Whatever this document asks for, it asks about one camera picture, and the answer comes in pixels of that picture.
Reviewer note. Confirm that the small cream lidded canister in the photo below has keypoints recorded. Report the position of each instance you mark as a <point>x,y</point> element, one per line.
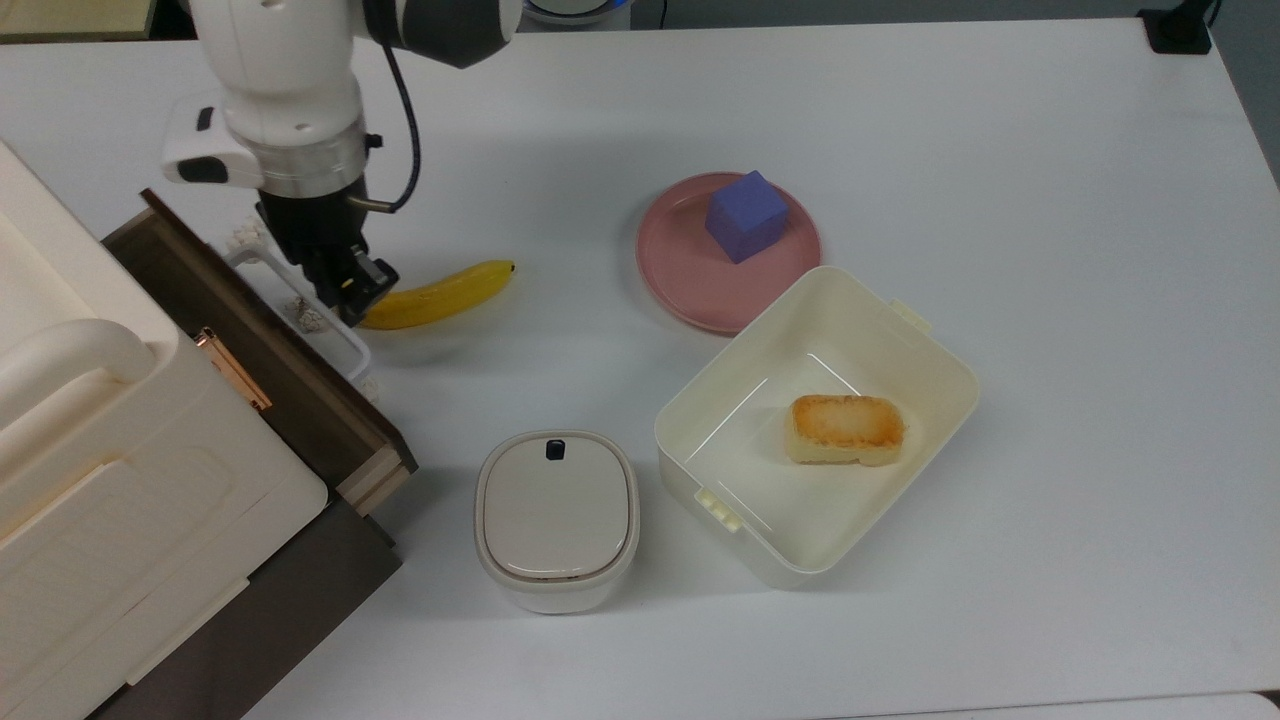
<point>556,510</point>

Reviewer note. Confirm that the dark wood drawer cabinet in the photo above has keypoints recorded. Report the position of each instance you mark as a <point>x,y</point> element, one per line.
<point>300,600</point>

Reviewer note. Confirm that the yellow banana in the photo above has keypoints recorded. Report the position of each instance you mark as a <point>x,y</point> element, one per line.
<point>440,295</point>

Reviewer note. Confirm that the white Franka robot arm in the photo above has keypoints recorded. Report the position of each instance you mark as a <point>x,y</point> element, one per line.
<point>280,80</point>

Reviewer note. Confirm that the crumpled white paper ball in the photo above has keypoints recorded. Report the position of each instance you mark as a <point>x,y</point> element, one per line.
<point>367,386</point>
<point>246,236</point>
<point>307,316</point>

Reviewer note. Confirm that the pink plate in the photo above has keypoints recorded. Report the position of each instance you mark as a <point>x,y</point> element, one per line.
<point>690,270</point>

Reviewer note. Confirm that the cream open plastic bin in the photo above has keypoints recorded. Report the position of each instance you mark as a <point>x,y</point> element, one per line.
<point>740,500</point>

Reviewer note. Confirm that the toasted bread slice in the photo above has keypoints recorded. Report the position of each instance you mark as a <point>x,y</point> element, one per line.
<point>845,430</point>

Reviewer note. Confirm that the purple cube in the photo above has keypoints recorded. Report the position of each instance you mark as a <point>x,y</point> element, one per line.
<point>745,220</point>

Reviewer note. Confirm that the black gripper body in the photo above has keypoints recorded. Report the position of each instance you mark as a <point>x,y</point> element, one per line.
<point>310,225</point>

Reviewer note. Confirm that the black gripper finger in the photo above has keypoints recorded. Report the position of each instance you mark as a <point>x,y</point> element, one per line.
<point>375,277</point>
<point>330,285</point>

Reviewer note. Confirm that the black clamp mount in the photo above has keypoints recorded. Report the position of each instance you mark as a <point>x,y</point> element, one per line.
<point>1180,28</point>

